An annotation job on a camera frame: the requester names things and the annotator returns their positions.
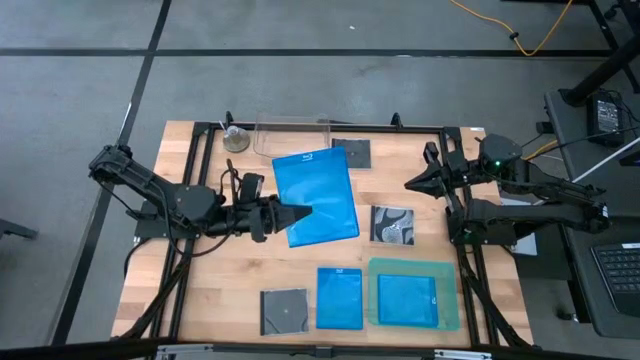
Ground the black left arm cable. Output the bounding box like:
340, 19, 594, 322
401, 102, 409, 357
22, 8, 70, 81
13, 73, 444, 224
162, 158, 242, 259

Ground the black chair base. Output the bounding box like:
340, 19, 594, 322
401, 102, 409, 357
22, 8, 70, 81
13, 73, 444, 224
0, 217, 40, 242

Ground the black power adapter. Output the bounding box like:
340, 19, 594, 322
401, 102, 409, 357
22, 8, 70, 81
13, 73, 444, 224
585, 92, 625, 147

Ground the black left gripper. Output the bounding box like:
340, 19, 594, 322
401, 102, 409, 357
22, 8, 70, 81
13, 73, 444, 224
247, 197, 314, 244

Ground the teal plastic tray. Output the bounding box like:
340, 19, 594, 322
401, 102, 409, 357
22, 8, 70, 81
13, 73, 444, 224
367, 257, 461, 333

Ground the silver aluminium bracket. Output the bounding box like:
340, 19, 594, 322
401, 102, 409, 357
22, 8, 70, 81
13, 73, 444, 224
154, 342, 215, 360
432, 348, 494, 360

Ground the shiny CD jewel case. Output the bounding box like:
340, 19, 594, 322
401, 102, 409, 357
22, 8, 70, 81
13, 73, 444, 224
369, 204, 416, 247

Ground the blue Blu-ray case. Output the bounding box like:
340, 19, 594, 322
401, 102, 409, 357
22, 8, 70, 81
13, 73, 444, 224
271, 145, 362, 249
377, 273, 440, 329
315, 266, 364, 331

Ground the black keyboard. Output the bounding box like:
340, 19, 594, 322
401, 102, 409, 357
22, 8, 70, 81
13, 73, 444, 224
591, 242, 640, 317

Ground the yellow floor extension cord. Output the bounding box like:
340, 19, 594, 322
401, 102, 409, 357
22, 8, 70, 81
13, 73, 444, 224
448, 0, 575, 57

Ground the black CD jewel case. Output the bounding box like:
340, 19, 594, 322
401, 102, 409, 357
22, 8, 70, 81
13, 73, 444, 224
259, 288, 311, 337
331, 138, 373, 170

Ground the grey side desk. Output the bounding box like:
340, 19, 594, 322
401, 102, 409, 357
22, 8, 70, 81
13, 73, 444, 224
543, 88, 640, 341

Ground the black stand leg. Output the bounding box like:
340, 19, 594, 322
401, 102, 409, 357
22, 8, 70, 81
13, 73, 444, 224
558, 0, 640, 107

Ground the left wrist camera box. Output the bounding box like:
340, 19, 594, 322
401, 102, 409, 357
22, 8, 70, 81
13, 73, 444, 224
238, 172, 266, 202

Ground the white paper sheet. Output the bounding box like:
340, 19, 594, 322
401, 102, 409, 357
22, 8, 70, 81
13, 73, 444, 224
499, 197, 539, 257

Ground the clear plastic bin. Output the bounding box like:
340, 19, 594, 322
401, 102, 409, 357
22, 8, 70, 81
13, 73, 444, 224
253, 112, 332, 159

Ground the black aluminium table frame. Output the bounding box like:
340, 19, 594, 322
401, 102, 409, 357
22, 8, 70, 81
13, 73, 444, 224
112, 110, 534, 351

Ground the yellow hanging cable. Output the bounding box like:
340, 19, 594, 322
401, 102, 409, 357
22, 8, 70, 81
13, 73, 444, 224
522, 139, 559, 162

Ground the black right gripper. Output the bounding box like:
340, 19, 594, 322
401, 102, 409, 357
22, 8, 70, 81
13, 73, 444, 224
404, 142, 474, 214

